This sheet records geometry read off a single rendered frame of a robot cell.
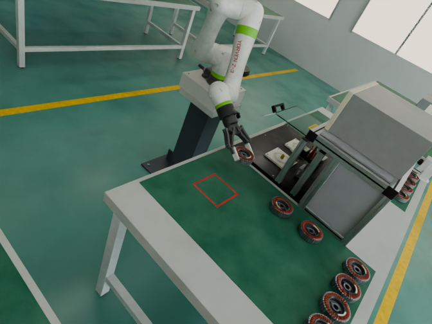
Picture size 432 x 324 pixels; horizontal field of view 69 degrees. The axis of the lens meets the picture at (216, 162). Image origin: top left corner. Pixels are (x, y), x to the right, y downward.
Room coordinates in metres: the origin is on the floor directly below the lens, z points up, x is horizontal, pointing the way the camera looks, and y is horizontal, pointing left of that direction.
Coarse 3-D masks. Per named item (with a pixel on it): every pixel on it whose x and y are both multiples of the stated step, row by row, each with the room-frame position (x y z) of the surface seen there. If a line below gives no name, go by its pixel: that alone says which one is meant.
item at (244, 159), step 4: (236, 148) 1.33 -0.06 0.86; (240, 148) 1.36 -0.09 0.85; (244, 148) 1.37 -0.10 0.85; (240, 152) 1.36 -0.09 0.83; (244, 152) 1.37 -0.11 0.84; (248, 152) 1.36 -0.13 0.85; (240, 156) 1.29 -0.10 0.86; (244, 156) 1.32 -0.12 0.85; (248, 156) 1.35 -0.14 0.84; (252, 156) 1.34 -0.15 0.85; (240, 160) 1.28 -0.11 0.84; (244, 160) 1.28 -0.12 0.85; (248, 160) 1.29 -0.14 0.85; (252, 160) 1.31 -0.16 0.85; (244, 164) 1.29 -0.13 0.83; (248, 164) 1.30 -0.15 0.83
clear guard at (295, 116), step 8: (272, 112) 1.53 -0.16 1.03; (280, 112) 1.49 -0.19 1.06; (288, 112) 1.53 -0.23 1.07; (296, 112) 1.58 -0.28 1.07; (304, 112) 1.62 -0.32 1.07; (288, 120) 1.44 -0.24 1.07; (296, 120) 1.48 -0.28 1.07; (304, 120) 1.53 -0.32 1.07; (312, 120) 1.57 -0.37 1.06; (296, 128) 1.40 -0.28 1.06; (304, 128) 1.44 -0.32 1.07
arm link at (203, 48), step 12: (216, 0) 1.66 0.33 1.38; (228, 0) 1.68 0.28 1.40; (240, 0) 1.71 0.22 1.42; (216, 12) 1.68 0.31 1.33; (228, 12) 1.68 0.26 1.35; (240, 12) 1.70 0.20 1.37; (204, 24) 1.78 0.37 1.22; (216, 24) 1.74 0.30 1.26; (204, 36) 1.80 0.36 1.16; (216, 36) 1.83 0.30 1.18; (192, 48) 1.89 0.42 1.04; (204, 48) 1.85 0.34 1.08; (204, 60) 1.90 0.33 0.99
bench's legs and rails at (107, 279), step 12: (120, 228) 0.82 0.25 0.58; (108, 240) 0.83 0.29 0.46; (120, 240) 0.84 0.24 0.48; (108, 252) 0.82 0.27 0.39; (108, 264) 0.81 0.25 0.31; (108, 276) 0.82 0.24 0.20; (96, 288) 0.83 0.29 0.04; (108, 288) 0.85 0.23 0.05; (120, 288) 0.80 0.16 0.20; (120, 300) 0.76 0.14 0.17; (132, 300) 0.77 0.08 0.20; (132, 312) 0.72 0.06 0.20
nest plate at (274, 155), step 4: (276, 148) 1.65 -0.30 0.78; (268, 152) 1.57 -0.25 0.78; (272, 152) 1.58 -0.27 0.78; (276, 152) 1.61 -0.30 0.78; (280, 152) 1.63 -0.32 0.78; (284, 152) 1.65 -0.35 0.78; (268, 156) 1.53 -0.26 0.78; (272, 156) 1.54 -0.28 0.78; (276, 156) 1.57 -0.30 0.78; (280, 156) 1.58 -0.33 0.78; (288, 156) 1.62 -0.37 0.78; (272, 160) 1.51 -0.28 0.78; (276, 160) 1.53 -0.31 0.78; (280, 160) 1.54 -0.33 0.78; (284, 160) 1.56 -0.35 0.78; (276, 164) 1.50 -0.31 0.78; (280, 164) 1.51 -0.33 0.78; (284, 164) 1.52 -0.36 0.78
